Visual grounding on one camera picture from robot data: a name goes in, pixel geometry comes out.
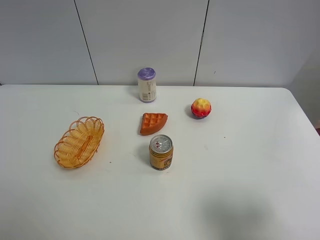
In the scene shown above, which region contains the purple lidded white canister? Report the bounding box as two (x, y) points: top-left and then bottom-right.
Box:
(137, 67), (157, 103)

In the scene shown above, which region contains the orange woven plastic basket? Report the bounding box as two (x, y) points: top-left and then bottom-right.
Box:
(53, 116), (105, 169)

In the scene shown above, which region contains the orange waffle slice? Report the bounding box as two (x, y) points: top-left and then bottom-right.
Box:
(139, 113), (168, 136)

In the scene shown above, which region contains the red yellow fruit ball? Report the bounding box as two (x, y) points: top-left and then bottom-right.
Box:
(190, 98), (212, 119)

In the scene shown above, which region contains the gold drink can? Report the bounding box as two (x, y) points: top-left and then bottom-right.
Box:
(149, 134), (174, 171)

